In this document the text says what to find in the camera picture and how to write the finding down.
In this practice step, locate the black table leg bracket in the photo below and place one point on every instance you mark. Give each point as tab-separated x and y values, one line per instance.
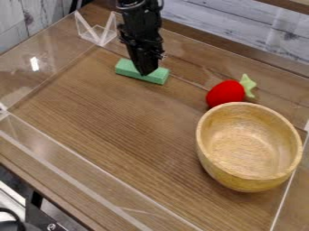
45	215

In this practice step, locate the clear acrylic tray wall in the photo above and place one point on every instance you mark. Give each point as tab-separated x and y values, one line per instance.
103	202

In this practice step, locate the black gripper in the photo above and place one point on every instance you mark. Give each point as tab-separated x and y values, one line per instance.
139	30

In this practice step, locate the clear acrylic corner bracket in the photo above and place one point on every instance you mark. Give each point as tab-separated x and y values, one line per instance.
99	35

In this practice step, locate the light wooden bowl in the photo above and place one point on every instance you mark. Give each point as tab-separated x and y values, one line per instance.
247	146

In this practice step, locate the red plush strawberry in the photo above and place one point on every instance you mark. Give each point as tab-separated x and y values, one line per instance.
230	91

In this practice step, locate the green rectangular block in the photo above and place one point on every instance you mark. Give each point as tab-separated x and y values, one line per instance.
124	68

